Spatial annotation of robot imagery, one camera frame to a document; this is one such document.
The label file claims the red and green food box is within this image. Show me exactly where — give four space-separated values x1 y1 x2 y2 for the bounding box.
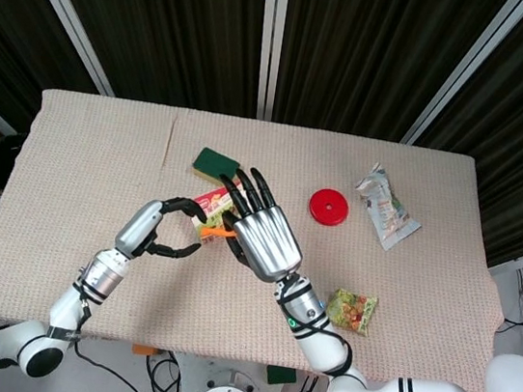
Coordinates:
186 176 248 248

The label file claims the small orange object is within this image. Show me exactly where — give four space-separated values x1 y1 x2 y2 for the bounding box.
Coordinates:
203 225 238 242

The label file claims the silver snack bag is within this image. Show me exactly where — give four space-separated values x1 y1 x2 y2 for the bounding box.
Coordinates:
345 159 430 257

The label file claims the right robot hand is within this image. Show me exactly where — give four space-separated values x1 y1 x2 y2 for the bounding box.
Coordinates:
206 162 315 288

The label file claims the green snack packet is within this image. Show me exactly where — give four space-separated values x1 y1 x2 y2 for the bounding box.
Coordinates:
322 286 380 338

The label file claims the white aluminium frame post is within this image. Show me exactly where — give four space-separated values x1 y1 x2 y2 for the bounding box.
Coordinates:
399 0 523 160
246 0 289 122
0 0 128 98

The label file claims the black round object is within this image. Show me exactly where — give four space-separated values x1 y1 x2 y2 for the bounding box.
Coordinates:
0 129 30 195

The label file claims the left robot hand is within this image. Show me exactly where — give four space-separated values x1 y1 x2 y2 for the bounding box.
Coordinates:
111 188 211 267

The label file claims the red round disc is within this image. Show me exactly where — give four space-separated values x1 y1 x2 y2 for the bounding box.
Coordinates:
306 186 351 228

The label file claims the black cables bundle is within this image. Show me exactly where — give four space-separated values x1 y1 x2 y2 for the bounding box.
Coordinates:
139 348 201 392

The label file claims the green scouring sponge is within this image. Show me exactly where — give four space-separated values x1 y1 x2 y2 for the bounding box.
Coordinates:
190 145 244 187

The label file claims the beige woven tablecloth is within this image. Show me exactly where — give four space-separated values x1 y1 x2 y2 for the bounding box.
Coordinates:
0 80 523 392

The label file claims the green sponge under table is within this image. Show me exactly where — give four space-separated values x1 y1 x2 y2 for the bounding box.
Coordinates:
263 364 299 389

